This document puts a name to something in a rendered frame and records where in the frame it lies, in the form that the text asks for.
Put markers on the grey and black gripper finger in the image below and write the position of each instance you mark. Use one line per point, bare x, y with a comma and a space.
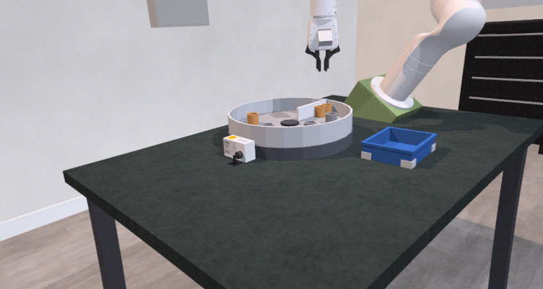
316, 54
328, 55

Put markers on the bronze bushing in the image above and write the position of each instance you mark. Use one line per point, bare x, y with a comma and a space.
252, 118
328, 107
319, 111

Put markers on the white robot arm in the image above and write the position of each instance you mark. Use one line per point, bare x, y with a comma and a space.
459, 21

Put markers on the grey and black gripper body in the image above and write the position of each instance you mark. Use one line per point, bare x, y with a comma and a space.
321, 23

